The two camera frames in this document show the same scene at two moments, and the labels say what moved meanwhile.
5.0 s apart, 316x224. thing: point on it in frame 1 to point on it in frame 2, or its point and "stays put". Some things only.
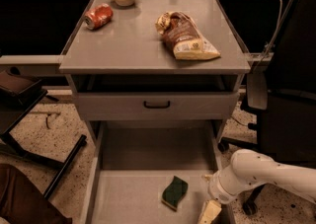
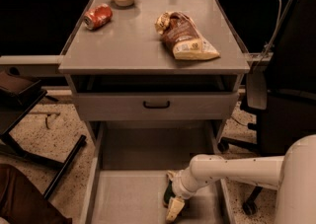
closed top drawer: x=162 y=106 stays put
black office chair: x=284 y=95 stays put
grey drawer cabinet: x=155 y=80 stays put
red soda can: x=99 y=16 stays put
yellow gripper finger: x=207 y=177 to x=171 y=175
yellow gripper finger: x=210 y=211 to x=175 y=205
